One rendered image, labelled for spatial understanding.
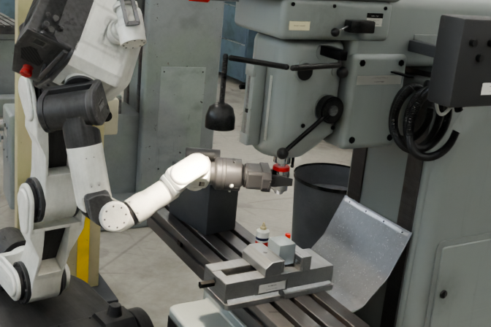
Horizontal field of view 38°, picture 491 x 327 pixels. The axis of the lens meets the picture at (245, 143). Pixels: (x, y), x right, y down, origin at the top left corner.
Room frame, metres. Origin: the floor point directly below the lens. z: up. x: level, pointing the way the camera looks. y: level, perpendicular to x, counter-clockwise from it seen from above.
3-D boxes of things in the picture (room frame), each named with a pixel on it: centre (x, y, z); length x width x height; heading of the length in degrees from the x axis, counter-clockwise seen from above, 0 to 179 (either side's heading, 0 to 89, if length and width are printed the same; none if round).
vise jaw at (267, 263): (1.76, -0.08, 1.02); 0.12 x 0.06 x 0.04; 31
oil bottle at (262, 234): (1.98, -0.08, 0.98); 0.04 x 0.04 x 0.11
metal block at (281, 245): (1.79, -0.13, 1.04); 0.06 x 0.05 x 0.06; 31
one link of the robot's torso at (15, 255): (2.20, 0.69, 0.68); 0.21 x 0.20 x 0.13; 39
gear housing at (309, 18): (1.85, -0.14, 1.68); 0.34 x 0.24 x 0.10; 121
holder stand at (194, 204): (2.21, 0.12, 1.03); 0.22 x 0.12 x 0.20; 40
